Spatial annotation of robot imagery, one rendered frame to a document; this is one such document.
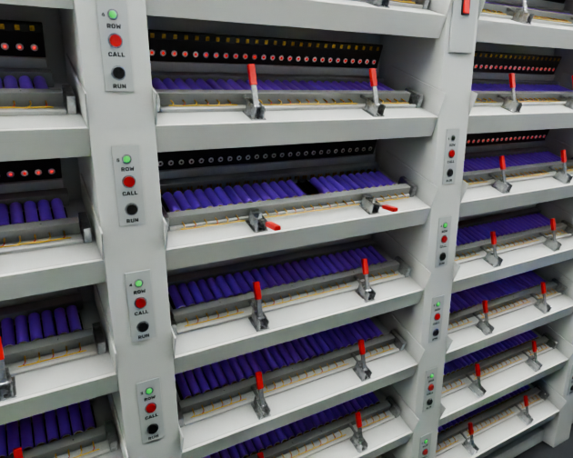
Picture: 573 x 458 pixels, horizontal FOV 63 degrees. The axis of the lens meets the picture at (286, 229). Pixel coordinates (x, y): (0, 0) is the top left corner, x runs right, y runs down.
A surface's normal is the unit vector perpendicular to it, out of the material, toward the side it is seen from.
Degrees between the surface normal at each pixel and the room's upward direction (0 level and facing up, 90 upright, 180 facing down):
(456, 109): 90
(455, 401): 20
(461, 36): 90
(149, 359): 90
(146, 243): 90
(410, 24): 110
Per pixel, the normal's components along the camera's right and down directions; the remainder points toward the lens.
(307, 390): 0.17, -0.82
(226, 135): 0.47, 0.55
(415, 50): -0.87, 0.14
